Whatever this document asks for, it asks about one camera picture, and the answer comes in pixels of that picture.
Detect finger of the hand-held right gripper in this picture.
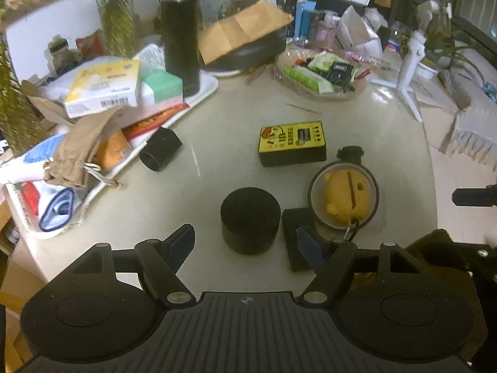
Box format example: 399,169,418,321
452,187,497,207

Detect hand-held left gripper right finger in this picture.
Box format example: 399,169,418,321
297,227,422,306

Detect white plastic tray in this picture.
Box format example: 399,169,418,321
3,73,220,240

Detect black cylindrical tube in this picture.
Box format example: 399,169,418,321
139,127,183,172

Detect orange snack packet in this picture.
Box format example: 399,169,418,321
94,129,133,170

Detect red flat packet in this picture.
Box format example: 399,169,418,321
123,103,192,141

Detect beige drawstring pouch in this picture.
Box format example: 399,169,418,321
43,106,125,188

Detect white gimbal tripod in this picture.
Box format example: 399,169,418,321
367,0,453,123

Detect black round container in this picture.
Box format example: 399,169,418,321
220,187,281,256

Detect green wipes packet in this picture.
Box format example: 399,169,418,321
283,66,335,94
308,52,343,73

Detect grey fringed blanket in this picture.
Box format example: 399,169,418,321
438,48,497,172

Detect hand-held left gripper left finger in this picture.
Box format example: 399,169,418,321
72,223,196,308

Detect white paper bag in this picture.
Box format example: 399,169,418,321
335,5,384,58

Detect cola bottle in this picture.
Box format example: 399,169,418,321
384,22,403,54

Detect thin brown twig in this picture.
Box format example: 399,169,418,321
285,103,324,115

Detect black oval zip case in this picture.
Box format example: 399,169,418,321
203,30,288,73

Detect pink soap pump bottle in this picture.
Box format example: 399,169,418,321
316,11,337,44

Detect blue white pouch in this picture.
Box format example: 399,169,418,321
38,187,75,231

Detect brown paper envelope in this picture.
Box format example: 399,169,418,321
198,0,294,65

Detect yellow white carton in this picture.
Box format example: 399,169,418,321
64,59,141,119

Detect black snack packet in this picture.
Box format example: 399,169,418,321
325,61,358,87

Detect black square pad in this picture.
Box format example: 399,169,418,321
282,207,324,272

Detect mint green tissue pack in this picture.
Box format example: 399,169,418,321
141,71,184,104

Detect striped straws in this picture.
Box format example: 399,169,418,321
246,65,268,87

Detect yellow black rectangular box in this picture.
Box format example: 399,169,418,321
258,121,327,168

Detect blue carton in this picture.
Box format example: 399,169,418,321
294,0,318,40

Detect round case with yellow bear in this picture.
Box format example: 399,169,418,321
308,161,380,238

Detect clear tray of snacks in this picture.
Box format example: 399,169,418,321
273,48,372,102

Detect small black flanged cap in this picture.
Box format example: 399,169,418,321
336,145,365,164

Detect black thermos bottle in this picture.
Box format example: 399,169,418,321
160,0,201,98

